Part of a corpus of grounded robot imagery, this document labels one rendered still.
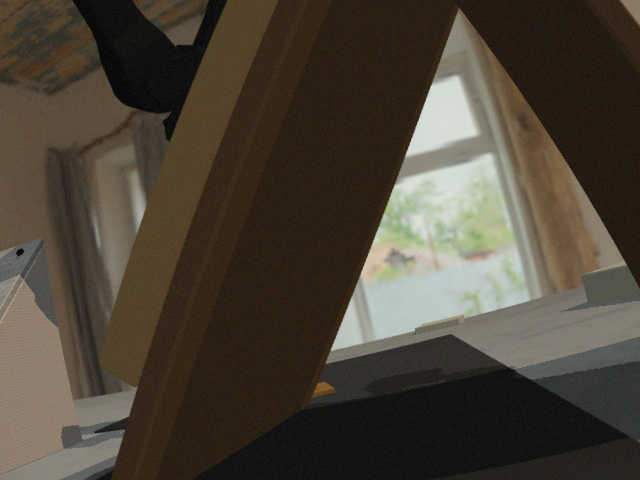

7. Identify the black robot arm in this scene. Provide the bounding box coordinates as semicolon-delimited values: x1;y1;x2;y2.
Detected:
72;0;228;141

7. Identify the tan letter tile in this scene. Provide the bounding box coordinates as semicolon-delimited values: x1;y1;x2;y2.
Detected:
311;381;336;399

